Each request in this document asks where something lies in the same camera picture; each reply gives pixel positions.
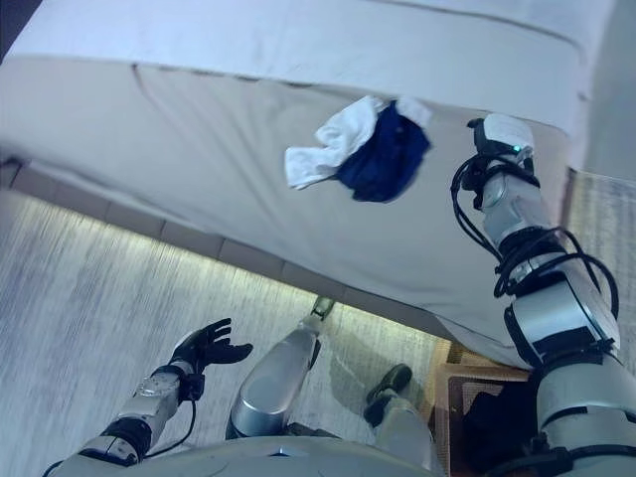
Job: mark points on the black garment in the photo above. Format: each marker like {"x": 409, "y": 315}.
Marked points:
{"x": 497, "y": 417}

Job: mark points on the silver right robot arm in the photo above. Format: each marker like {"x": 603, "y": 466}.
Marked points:
{"x": 546, "y": 318}

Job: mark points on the grey robot torso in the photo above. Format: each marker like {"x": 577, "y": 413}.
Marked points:
{"x": 248, "y": 459}

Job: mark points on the silver left robot leg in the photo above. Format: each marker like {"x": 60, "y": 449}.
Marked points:
{"x": 273, "y": 377}

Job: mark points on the white duvet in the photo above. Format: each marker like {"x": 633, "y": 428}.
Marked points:
{"x": 298, "y": 40}

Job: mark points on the tan wicker basket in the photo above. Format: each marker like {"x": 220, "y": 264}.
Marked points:
{"x": 454, "y": 392}

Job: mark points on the white garment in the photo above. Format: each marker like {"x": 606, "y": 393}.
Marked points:
{"x": 343, "y": 134}

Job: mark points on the grey striped area rug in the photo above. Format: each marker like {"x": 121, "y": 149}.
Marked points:
{"x": 74, "y": 298}

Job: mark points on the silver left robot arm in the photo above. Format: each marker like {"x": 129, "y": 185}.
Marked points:
{"x": 144, "y": 402}

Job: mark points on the dark blue garment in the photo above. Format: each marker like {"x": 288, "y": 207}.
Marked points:
{"x": 387, "y": 159}

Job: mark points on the silver robot leg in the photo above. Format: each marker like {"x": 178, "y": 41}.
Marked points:
{"x": 397, "y": 417}
{"x": 273, "y": 377}

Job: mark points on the silver right robot leg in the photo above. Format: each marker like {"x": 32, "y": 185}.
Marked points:
{"x": 397, "y": 417}

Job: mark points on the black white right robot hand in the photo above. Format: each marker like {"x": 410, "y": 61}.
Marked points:
{"x": 504, "y": 136}

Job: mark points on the bed with beige cover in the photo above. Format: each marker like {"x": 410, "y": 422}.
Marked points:
{"x": 174, "y": 149}

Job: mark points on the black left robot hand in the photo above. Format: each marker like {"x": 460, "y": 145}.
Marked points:
{"x": 204, "y": 348}

